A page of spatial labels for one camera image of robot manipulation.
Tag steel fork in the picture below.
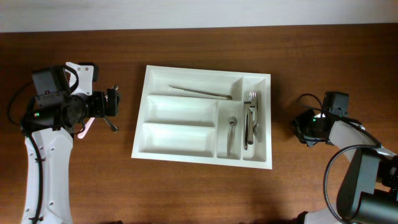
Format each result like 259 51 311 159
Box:
244 93 250 151
253 91 261 142
248 91 256 145

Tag small steel teaspoon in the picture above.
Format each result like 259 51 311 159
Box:
227 116 238 156

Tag steel kitchen tongs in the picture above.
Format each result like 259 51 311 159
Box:
169 85 233 100

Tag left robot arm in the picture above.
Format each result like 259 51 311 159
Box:
20 62 120 223

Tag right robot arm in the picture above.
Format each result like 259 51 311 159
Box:
290 91 397 224

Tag large steel spoon upper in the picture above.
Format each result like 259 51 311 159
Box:
103 116 119 133

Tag pink plastic knife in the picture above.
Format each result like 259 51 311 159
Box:
77 118 95 139

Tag white plastic cutlery tray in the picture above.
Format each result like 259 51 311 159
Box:
132 65 272 169

